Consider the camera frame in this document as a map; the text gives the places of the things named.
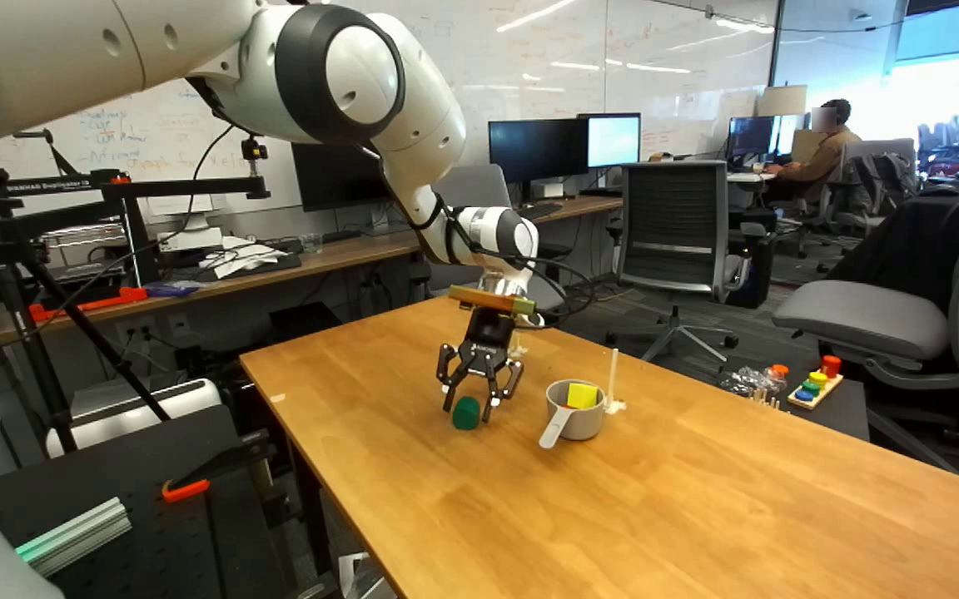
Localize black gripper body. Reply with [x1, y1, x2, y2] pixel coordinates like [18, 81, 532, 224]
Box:
[457, 307, 521, 374]

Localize green block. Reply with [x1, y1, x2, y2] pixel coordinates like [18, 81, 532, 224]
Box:
[449, 391, 486, 433]

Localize yellow block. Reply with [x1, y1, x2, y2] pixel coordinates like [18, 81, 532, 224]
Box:
[563, 378, 604, 412]

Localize grey measuring cup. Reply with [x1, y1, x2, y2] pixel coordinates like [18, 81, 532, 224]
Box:
[537, 374, 612, 451]

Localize thin white stick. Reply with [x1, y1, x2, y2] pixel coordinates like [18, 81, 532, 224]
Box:
[604, 347, 631, 420]

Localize black computer monitor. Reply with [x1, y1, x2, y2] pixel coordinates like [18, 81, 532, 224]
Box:
[486, 115, 591, 186]

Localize long wooden desk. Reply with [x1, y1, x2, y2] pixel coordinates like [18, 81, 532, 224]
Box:
[0, 191, 631, 343]

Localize dark mesh office chair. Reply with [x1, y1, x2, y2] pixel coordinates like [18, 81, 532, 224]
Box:
[612, 160, 748, 369]

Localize lit computer monitor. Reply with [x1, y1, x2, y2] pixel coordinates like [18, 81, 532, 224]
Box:
[575, 110, 647, 172]

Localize white papers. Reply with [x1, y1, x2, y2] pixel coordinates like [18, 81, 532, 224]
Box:
[196, 236, 290, 281]

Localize clear plastic bottle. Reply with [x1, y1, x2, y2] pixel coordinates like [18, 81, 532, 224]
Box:
[725, 360, 792, 408]

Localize orange black clamp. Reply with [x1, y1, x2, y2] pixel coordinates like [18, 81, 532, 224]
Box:
[159, 474, 216, 510]

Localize colourful shape toy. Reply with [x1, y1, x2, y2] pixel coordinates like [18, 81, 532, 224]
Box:
[787, 352, 847, 412]

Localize small black side table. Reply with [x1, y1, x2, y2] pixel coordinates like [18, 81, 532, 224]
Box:
[711, 352, 874, 442]

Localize dark grey cart top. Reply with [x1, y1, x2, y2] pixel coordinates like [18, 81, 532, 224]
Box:
[0, 401, 298, 599]

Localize red orange tool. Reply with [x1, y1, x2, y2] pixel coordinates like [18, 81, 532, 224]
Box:
[26, 281, 153, 328]

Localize grey padded office chair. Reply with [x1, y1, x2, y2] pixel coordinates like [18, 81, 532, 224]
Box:
[772, 186, 959, 391]

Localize seated person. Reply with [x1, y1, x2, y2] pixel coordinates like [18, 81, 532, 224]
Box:
[768, 97, 867, 209]

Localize silver metal bar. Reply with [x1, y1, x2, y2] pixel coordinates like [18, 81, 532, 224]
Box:
[12, 493, 137, 582]

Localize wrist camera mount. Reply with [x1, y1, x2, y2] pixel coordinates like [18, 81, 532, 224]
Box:
[445, 268, 568, 331]

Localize large black wall monitor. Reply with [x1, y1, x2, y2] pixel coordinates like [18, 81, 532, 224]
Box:
[290, 138, 395, 216]

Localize black camera tripod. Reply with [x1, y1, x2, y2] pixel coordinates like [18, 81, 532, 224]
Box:
[0, 128, 272, 482]

